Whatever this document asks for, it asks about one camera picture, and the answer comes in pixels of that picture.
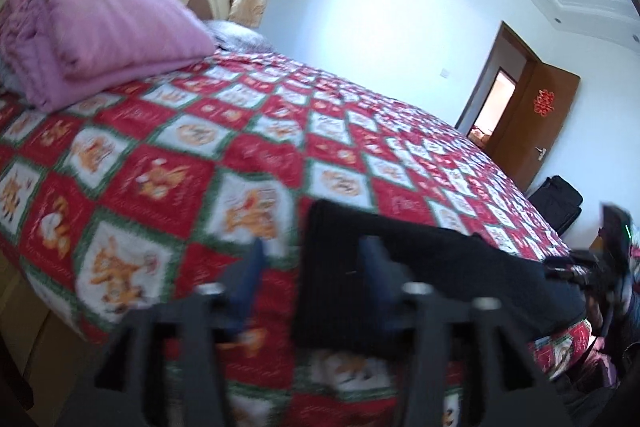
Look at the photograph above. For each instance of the brown door frame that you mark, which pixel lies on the brown door frame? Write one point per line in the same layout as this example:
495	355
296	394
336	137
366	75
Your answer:
492	49

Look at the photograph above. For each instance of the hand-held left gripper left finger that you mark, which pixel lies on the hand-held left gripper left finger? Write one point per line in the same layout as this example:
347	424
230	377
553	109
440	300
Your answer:
247	287

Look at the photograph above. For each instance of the red checked printed blanket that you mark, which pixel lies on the red checked printed blanket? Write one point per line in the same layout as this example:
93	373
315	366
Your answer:
165	177

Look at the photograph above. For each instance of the folded pink blanket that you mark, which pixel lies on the folded pink blanket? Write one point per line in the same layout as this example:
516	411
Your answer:
100	32

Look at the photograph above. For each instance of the grey striped pillow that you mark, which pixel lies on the grey striped pillow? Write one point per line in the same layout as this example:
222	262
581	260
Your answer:
237	38

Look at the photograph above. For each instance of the red paper door decoration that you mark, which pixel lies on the red paper door decoration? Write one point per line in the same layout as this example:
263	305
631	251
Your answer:
543	102

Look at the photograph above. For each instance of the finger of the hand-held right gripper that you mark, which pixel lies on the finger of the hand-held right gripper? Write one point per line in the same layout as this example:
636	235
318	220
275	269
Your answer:
570	267

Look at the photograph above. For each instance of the black suitcase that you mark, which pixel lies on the black suitcase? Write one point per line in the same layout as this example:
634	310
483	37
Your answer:
557	202

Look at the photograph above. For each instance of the black pants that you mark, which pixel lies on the black pants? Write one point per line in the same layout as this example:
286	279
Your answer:
460	257

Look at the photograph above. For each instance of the brown wooden door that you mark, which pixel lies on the brown wooden door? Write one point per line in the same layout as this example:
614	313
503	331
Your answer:
530	137

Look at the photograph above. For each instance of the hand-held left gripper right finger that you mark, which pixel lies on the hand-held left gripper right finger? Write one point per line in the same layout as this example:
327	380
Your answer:
376	277

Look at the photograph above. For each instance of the beige bed base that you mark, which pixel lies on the beige bed base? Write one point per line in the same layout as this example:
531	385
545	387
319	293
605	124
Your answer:
45	337

